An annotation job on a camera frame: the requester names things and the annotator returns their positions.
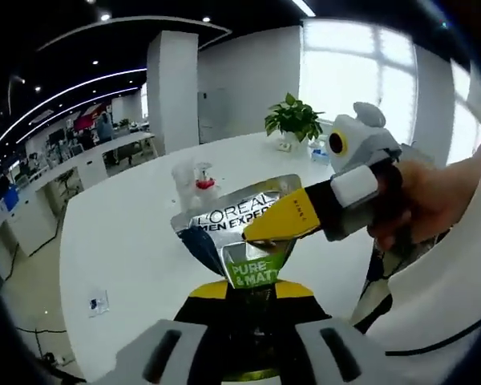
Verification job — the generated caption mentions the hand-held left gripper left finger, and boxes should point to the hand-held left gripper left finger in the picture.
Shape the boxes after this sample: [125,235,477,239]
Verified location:
[114,280,242,385]

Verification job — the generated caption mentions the green silver skincare sachet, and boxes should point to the green silver skincare sachet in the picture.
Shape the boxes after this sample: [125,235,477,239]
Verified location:
[170,172,305,290]

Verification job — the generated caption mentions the black device cable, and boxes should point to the black device cable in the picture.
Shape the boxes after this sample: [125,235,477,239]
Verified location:
[384,318,481,359]

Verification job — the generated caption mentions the small white sample packet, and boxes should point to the small white sample packet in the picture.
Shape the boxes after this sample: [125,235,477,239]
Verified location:
[87,287,111,318]

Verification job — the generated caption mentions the white square column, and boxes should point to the white square column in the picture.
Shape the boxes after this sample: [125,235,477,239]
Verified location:
[146,30,200,156]

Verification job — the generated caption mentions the bright window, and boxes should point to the bright window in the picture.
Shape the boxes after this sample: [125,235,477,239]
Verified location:
[298,18,420,136]

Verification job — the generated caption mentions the person's right hand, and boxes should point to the person's right hand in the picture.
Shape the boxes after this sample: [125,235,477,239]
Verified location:
[366,159,473,252]

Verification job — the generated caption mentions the blue storage box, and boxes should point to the blue storage box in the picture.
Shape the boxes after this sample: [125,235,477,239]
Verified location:
[2,187,20,213]

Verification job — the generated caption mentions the long white office desk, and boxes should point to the long white office desk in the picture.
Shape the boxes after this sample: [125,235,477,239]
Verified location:
[0,132,157,257]

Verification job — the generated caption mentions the long ceiling light strip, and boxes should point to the long ceiling light strip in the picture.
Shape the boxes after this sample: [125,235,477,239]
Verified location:
[292,0,317,18]

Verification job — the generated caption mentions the red collar skincare bottle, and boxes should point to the red collar skincare bottle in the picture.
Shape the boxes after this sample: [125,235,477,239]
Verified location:
[194,161,221,209]

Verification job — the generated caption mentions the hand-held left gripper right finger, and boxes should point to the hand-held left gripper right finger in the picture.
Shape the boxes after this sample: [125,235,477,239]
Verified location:
[241,280,386,385]

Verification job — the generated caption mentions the green potted plant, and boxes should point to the green potted plant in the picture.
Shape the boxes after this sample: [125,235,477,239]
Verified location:
[263,92,326,152]

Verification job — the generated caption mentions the clear cap skincare bottle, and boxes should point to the clear cap skincare bottle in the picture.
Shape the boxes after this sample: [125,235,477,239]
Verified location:
[171,159,198,209]

